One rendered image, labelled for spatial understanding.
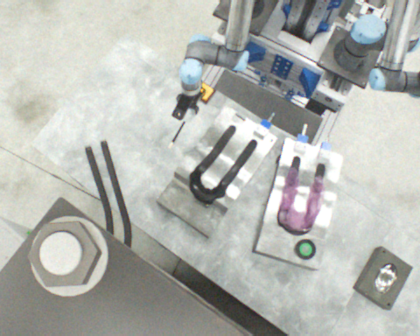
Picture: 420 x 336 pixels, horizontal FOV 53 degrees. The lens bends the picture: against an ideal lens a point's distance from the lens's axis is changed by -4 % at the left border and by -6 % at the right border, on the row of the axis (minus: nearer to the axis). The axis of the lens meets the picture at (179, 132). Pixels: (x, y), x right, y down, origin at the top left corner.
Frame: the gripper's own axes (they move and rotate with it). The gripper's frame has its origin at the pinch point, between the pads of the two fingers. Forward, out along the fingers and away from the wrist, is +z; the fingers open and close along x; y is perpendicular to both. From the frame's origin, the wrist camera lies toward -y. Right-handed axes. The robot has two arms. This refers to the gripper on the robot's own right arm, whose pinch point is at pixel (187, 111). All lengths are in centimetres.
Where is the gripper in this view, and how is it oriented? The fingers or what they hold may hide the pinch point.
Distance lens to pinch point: 182.9
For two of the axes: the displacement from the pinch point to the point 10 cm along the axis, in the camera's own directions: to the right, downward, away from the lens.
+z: 0.2, 3.3, 9.4
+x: -8.1, -5.5, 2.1
